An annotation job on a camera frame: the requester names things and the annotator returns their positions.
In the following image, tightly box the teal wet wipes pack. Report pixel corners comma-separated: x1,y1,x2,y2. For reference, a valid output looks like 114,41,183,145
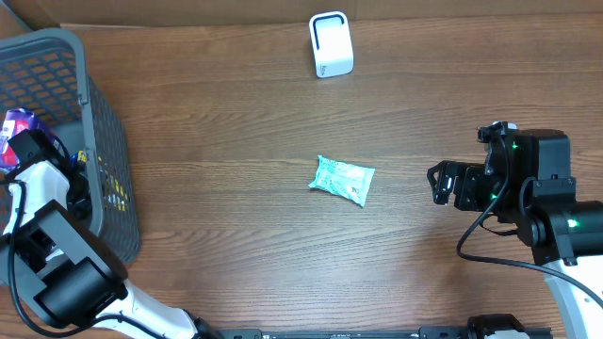
308,155,375,207

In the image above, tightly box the yellow blue snack packet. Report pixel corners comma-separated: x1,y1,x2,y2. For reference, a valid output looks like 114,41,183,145
70,151,130,212

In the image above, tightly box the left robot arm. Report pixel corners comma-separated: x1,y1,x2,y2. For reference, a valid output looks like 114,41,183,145
1,130,217,338

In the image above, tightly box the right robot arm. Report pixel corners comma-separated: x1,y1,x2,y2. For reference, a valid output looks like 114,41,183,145
427,121,602,338

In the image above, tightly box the white barcode scanner stand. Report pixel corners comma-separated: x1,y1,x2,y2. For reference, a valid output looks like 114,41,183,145
308,11,354,78

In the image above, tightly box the grey plastic mesh basket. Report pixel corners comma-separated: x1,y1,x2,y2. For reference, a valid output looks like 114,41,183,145
1,28,141,265

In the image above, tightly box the purple Carefree pad pack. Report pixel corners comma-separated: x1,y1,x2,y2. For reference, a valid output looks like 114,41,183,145
1,108,59,174

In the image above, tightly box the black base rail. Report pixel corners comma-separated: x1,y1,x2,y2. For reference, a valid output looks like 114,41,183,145
206,327,553,339

